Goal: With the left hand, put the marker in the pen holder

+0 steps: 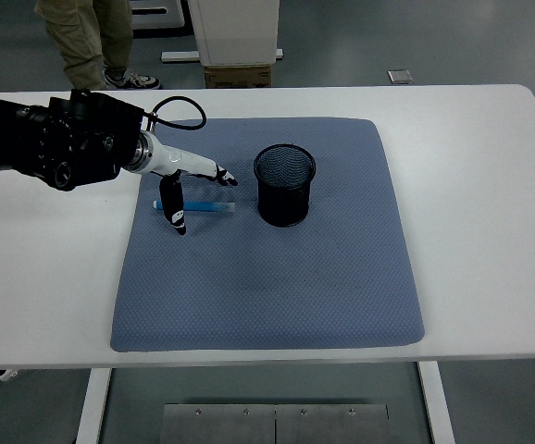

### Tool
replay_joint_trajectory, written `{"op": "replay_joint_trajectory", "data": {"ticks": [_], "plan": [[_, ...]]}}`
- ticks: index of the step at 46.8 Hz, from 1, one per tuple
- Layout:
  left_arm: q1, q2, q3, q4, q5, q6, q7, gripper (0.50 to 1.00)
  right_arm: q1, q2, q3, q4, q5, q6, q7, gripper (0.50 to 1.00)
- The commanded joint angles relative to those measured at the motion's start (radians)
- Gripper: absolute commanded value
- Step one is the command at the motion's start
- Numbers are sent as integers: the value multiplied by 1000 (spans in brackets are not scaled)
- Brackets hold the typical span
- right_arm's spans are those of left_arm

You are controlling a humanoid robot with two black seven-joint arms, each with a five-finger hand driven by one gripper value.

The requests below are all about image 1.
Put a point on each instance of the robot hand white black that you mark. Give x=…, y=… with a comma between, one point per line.
x=184, y=159

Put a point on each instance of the blue marker pen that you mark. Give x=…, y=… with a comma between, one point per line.
x=207, y=206

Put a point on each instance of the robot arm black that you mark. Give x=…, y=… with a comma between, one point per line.
x=64, y=139

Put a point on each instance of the black mesh pen holder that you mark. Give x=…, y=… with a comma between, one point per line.
x=283, y=203

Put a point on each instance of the brown cardboard box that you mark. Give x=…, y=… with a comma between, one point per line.
x=237, y=76

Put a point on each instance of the white base bar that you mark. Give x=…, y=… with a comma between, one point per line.
x=179, y=56

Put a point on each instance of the blue-grey textured mat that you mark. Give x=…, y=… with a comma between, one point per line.
x=267, y=287

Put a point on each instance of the person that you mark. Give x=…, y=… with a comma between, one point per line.
x=87, y=41

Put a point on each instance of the grey floor socket plate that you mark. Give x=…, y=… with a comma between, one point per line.
x=399, y=76

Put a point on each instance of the white table leg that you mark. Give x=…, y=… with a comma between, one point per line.
x=92, y=407
x=436, y=407

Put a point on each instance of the grey metal plate with screws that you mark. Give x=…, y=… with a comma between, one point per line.
x=216, y=425
x=332, y=425

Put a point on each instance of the small white black object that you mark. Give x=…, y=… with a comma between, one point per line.
x=4, y=374

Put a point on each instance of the grey equipment frame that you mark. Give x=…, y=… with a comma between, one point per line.
x=161, y=18

